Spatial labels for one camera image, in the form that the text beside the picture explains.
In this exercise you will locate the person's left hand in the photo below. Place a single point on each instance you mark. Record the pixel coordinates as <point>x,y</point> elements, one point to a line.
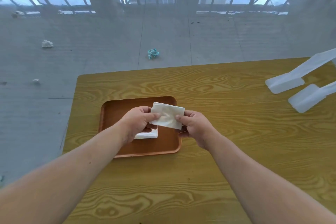
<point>136,122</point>

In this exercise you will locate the person's right hand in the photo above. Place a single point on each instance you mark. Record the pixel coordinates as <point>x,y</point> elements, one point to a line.
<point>195,126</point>

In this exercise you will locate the person's left thumb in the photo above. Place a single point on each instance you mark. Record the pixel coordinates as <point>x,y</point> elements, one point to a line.
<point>153,117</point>

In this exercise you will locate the person's right thumb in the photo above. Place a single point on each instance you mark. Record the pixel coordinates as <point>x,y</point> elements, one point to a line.
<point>181,118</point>

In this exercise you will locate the white paper napkin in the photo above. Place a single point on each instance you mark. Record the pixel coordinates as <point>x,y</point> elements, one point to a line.
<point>168,115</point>

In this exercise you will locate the person's left forearm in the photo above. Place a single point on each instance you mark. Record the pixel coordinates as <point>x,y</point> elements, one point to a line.
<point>60,179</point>

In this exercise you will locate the person's right forearm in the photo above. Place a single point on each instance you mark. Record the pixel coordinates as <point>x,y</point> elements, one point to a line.
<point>262,187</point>

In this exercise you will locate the stack of white napkins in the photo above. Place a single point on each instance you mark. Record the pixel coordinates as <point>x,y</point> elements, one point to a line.
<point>147,135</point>

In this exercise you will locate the brown wooden tray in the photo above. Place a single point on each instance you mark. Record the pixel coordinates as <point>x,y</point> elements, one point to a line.
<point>168,139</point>

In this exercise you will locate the crumpled teal wrapper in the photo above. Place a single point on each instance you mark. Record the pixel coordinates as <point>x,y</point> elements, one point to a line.
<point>153,53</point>

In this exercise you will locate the white plastic stand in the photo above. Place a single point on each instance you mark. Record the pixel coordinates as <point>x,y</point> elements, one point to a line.
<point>301,82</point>

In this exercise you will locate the crumpled white paper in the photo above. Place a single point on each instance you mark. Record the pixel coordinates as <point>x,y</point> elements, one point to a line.
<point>47,44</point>

